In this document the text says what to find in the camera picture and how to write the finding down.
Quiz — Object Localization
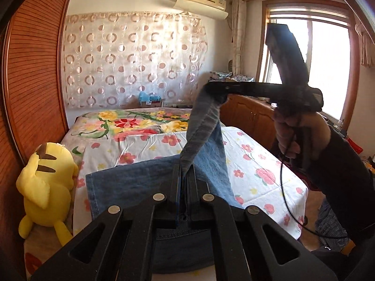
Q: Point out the patterned window curtain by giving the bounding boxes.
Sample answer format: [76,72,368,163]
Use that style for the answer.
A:
[231,0,247,75]
[354,20,375,68]

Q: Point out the wooden side cabinet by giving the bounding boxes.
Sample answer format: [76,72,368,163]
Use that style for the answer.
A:
[220,94,293,141]

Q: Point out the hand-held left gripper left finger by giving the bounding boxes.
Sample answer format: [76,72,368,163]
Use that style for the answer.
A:
[29,164,182,281]

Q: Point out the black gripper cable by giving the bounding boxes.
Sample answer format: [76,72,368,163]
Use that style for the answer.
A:
[280,149,349,239]

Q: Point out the sheer curtain with circles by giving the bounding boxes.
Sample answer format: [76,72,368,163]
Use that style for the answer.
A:
[64,12,208,109]

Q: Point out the yellow plush toy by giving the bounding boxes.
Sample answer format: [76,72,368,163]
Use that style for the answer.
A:
[16,142,79,246]

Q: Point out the patterned packaged bundle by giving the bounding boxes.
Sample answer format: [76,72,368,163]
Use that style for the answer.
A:
[209,71,234,82]

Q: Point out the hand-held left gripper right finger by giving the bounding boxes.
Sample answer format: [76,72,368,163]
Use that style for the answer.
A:
[187,164,340,281]

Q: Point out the person's right hand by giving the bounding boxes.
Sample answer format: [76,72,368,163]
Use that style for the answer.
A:
[271,110,331,164]

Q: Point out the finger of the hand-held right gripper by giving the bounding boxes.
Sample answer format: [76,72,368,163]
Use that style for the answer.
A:
[205,81,279,99]

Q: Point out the white fruit print bedsheet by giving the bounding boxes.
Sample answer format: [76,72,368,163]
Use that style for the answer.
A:
[23,126,308,281]

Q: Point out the white air conditioner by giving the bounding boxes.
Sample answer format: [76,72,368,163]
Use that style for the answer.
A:
[174,0,229,18]

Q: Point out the grey denim cloth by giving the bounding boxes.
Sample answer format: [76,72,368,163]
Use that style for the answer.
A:
[315,199,352,249]

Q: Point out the blue denim pants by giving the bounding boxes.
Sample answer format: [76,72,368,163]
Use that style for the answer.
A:
[86,86,245,274]

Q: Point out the blue fluffy cloth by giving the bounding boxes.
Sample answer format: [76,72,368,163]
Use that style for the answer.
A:
[138,91,162,101]

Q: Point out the floral blanket with yellow flowers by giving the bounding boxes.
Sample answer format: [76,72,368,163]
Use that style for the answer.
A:
[69,108,226,144]

